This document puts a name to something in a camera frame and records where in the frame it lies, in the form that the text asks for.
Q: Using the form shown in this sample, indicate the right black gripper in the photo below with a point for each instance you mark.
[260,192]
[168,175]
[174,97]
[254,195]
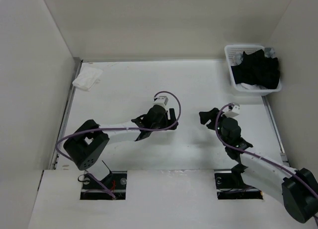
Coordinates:
[205,116]

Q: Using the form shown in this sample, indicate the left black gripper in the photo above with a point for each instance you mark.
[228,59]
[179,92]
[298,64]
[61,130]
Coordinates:
[168,121]

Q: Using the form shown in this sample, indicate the black tank top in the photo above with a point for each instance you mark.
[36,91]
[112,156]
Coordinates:
[257,69]

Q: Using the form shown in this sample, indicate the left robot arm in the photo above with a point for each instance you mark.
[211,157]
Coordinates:
[86,145]

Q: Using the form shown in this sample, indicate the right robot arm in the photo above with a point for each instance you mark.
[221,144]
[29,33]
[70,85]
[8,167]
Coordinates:
[296,190]

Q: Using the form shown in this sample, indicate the grey tank top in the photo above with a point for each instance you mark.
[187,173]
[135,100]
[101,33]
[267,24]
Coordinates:
[238,57]

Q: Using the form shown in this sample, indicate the folded white tank top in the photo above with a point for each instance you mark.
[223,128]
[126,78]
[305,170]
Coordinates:
[87,78]

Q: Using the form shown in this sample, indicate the white garment in basket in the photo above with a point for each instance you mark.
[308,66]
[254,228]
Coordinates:
[250,87]

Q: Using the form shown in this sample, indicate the white plastic basket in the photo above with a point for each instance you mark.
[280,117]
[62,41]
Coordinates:
[230,51]

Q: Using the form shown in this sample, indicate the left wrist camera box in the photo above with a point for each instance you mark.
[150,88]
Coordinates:
[161,101]

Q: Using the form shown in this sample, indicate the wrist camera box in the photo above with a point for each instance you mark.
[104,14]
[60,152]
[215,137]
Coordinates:
[161,101]
[233,110]

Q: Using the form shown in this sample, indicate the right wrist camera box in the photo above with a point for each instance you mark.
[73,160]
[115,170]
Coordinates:
[233,110]

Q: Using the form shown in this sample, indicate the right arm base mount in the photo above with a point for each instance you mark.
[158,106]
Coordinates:
[230,185]

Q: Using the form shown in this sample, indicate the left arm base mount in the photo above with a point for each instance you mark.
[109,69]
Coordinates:
[116,182]

